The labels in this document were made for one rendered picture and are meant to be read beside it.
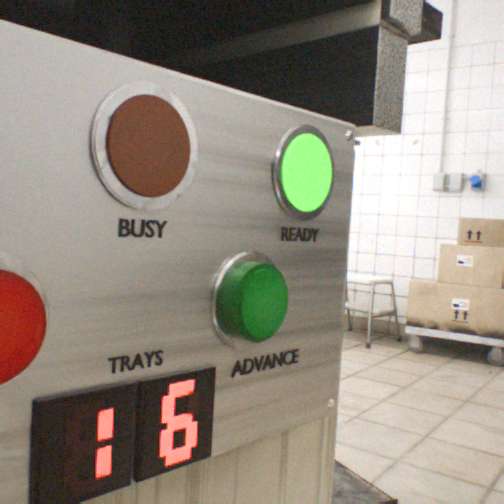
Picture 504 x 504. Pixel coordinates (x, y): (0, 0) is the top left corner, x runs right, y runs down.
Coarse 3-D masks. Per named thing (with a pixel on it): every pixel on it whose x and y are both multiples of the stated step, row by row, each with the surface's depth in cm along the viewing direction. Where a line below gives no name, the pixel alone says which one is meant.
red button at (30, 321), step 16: (0, 272) 14; (0, 288) 14; (16, 288) 14; (32, 288) 15; (0, 304) 14; (16, 304) 14; (32, 304) 14; (0, 320) 14; (16, 320) 14; (32, 320) 15; (0, 336) 14; (16, 336) 14; (32, 336) 15; (0, 352) 14; (16, 352) 14; (32, 352) 15; (0, 368) 14; (16, 368) 14; (0, 384) 14
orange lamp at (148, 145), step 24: (144, 96) 17; (120, 120) 17; (144, 120) 17; (168, 120) 18; (120, 144) 17; (144, 144) 17; (168, 144) 18; (120, 168) 17; (144, 168) 17; (168, 168) 18; (144, 192) 18; (168, 192) 18
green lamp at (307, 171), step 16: (304, 144) 23; (320, 144) 24; (288, 160) 22; (304, 160) 23; (320, 160) 24; (288, 176) 22; (304, 176) 23; (320, 176) 24; (288, 192) 23; (304, 192) 23; (320, 192) 24; (304, 208) 23
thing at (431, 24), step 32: (0, 0) 30; (32, 0) 30; (64, 0) 29; (160, 0) 29; (192, 0) 28; (224, 0) 28; (256, 0) 28; (288, 0) 28; (320, 0) 27; (352, 0) 27; (64, 32) 35; (160, 32) 34; (192, 32) 33; (224, 32) 33
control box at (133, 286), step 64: (0, 64) 14; (64, 64) 16; (128, 64) 17; (0, 128) 15; (64, 128) 16; (192, 128) 19; (256, 128) 21; (320, 128) 24; (0, 192) 15; (64, 192) 16; (128, 192) 17; (192, 192) 19; (256, 192) 22; (0, 256) 15; (64, 256) 16; (128, 256) 18; (192, 256) 20; (256, 256) 22; (320, 256) 25; (64, 320) 16; (128, 320) 18; (192, 320) 20; (320, 320) 25; (64, 384) 16; (128, 384) 18; (256, 384) 22; (320, 384) 26; (0, 448) 15; (128, 448) 18; (192, 448) 20
